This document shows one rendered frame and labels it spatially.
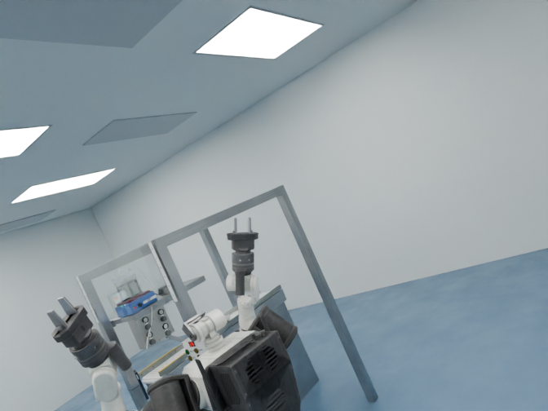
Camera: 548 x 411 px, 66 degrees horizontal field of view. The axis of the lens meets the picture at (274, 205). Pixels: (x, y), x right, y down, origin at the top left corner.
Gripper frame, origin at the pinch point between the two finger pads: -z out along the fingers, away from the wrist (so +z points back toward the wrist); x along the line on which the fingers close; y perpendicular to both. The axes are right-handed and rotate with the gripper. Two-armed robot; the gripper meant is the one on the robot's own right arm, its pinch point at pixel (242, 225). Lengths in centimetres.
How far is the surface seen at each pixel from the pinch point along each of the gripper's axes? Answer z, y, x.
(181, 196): 7, 542, 8
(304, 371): 147, 176, -82
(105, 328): 80, 133, 71
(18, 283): 144, 587, 266
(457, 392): 120, 67, -151
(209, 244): 37, 202, -6
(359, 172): -27, 319, -201
